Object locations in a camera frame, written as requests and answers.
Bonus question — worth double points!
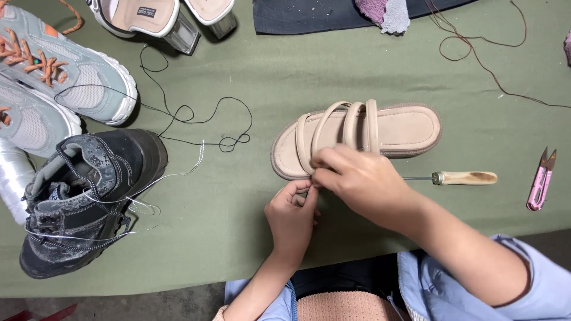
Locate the person's right hand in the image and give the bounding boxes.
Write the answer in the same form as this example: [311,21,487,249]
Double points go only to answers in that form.
[310,144,420,232]

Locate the person's left hand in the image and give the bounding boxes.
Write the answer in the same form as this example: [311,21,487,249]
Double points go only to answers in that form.
[264,179,321,268]

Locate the beige strappy sandal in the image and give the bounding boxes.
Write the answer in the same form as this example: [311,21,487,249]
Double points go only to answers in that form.
[270,99,443,181]

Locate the green table cloth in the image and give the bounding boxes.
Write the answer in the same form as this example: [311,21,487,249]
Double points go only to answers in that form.
[0,0,571,298]

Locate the pink knitted top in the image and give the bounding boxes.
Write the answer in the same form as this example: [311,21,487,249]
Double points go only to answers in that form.
[213,291,404,321]

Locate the black thread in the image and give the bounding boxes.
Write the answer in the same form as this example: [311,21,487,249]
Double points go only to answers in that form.
[54,43,253,153]

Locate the dark rubber sheet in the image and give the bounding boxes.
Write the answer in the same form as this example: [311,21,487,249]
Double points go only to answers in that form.
[252,0,480,35]

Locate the clear nylon thread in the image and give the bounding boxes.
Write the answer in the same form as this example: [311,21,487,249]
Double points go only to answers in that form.
[24,139,206,243]

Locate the white clear heeled sandal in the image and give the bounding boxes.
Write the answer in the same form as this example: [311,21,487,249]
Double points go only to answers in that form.
[86,0,202,56]
[184,0,238,40]

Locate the brown thread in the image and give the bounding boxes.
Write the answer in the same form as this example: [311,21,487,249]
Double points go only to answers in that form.
[423,0,571,109]

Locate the person's light blue jacket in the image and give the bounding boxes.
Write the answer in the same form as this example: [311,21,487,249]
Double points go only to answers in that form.
[223,234,571,321]

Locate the pink thread snips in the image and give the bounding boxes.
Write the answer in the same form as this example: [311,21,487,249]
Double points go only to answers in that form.
[526,147,558,212]

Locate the black worn boot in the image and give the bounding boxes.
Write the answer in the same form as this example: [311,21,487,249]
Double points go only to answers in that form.
[19,128,169,280]

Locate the grey sneaker with orange laces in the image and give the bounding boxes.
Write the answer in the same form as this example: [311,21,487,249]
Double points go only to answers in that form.
[0,4,138,127]
[0,73,83,159]

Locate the spool of clear thread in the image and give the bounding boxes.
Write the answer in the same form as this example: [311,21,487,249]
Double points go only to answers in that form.
[0,137,37,226]

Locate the red object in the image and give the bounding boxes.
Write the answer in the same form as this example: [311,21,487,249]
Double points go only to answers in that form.
[0,303,79,321]

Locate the wooden handled awl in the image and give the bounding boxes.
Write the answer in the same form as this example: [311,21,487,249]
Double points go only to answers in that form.
[402,171,498,186]

